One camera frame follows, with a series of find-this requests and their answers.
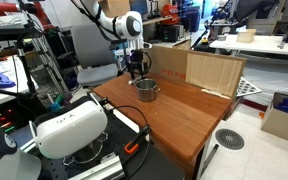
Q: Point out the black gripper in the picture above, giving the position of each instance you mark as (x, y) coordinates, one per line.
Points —
(137, 57)

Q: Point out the black marker with white ends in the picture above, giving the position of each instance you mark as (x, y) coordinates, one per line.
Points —
(132, 81)

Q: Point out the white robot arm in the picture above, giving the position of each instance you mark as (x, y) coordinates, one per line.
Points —
(127, 25)

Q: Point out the red robot arm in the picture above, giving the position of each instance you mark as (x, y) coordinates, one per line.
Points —
(14, 8)

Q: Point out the teal equipment case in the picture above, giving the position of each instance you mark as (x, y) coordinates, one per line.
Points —
(122, 61)

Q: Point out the grey office chair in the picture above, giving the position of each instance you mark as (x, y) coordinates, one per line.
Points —
(94, 56)

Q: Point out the brown cardboard panel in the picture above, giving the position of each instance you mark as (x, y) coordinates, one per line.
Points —
(184, 63)

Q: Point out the black equipment box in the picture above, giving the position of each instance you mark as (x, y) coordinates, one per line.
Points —
(169, 33)

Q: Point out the red machine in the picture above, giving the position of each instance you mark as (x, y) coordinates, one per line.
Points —
(169, 11)

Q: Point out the orange and black tool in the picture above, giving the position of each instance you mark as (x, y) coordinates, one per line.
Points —
(134, 144)

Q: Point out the white strip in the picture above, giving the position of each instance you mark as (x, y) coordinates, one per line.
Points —
(215, 94)

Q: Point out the white VR headset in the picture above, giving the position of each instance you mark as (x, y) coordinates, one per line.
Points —
(70, 128)

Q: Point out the small silver roll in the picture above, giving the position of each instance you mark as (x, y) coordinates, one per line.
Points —
(221, 37)

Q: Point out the white perforated tray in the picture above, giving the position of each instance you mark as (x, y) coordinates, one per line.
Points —
(247, 87)

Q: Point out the black tripod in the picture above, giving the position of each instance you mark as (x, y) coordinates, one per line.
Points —
(25, 70)

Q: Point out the small wooden box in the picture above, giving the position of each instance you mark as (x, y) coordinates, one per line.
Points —
(246, 35)

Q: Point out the round floor drain grate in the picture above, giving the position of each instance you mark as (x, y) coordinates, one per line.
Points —
(229, 139)

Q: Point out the white table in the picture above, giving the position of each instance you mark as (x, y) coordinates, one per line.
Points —
(260, 44)

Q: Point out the black cloth cover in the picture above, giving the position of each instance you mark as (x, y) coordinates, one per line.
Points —
(254, 8)

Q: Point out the blue glove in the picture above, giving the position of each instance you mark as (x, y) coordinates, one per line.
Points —
(2, 80)

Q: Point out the cardboard box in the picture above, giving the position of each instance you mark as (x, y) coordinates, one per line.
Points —
(280, 126)

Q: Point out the aluminium rail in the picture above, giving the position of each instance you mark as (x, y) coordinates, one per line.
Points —
(97, 170)

